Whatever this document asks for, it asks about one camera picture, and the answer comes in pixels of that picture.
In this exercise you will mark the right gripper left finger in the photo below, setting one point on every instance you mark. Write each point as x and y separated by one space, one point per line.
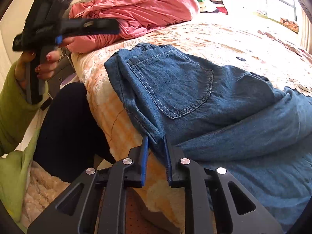
95 202

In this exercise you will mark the blue denim lace-trimmed pants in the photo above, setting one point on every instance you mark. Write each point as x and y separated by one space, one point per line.
221 116

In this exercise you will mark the left hand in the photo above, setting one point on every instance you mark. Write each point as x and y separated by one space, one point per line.
45 70

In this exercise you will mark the black trouser leg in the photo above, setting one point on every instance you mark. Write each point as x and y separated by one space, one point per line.
70 137

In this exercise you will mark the pink blanket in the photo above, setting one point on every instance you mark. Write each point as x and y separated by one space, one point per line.
135 17

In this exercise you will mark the orange white quilted bedspread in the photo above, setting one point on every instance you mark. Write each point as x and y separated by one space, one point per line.
211 37

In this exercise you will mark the clothes pile by window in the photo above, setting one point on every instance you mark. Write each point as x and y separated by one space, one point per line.
212 6

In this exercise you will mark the green fleece left sleeve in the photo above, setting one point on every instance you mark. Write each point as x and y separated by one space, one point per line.
16 115

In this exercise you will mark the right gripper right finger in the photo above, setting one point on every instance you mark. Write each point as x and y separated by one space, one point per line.
215 201

